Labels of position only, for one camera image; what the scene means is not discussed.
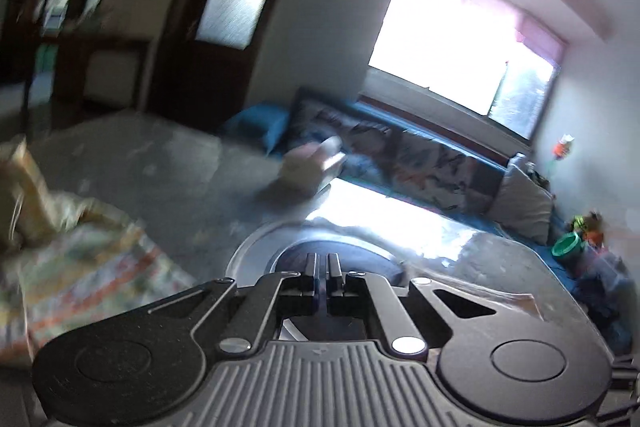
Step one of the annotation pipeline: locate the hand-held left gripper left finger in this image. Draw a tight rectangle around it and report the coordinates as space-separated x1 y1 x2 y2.
149 253 321 354

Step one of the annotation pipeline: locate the blue cushion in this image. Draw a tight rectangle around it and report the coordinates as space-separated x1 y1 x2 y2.
221 103 292 156

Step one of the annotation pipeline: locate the orange and green toy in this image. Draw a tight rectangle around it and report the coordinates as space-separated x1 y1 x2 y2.
566 210 607 244

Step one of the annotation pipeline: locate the colourful striped cloth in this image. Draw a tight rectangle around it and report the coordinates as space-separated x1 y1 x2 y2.
0 207 197 369

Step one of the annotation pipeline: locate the dark blue bag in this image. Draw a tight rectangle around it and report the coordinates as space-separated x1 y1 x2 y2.
569 251 637 354

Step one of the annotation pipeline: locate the orange wall ornament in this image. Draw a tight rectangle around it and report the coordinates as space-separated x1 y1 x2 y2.
551 133 577 161

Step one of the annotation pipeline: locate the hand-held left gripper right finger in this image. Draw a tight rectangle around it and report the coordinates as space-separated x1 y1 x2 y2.
326 253 546 356

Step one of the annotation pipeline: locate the beige crumpled cloth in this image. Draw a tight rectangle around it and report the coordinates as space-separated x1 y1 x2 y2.
0 136 132 254

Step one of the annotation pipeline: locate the chair with white back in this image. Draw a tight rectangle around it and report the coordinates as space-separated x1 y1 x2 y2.
79 41 147 108

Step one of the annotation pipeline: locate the sofa with printed cover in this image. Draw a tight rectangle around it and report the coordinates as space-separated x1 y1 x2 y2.
285 88 507 217

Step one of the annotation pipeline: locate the beige box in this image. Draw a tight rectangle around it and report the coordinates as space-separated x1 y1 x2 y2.
276 136 347 196

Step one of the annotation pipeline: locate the round metal tray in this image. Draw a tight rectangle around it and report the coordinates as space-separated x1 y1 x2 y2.
225 219 407 344

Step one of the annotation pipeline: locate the white pillow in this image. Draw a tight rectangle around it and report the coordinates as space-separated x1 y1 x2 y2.
486 153 557 246

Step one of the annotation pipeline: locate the window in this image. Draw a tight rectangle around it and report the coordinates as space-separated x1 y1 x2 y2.
366 0 569 141

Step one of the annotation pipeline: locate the green bowl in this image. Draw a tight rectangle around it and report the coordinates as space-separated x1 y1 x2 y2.
551 231 587 264

